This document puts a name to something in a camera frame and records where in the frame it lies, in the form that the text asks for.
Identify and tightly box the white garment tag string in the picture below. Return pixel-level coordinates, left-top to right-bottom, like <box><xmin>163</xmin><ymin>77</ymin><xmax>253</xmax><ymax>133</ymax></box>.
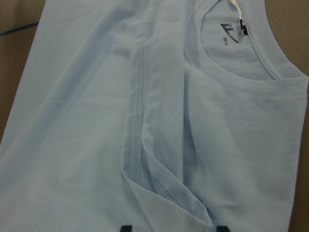
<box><xmin>226</xmin><ymin>0</ymin><xmax>248</xmax><ymax>36</ymax></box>

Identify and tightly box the light blue t-shirt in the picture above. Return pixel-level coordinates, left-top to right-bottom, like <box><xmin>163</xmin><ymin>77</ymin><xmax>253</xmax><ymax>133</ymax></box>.
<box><xmin>0</xmin><ymin>0</ymin><xmax>309</xmax><ymax>232</ymax></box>

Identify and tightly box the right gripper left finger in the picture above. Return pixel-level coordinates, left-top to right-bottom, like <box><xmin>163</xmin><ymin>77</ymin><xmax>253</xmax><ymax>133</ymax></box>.
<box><xmin>119</xmin><ymin>225</ymin><xmax>133</xmax><ymax>232</ymax></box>

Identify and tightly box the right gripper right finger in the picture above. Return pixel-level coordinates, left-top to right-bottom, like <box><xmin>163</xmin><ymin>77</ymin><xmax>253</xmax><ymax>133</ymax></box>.
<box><xmin>216</xmin><ymin>225</ymin><xmax>229</xmax><ymax>232</ymax></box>

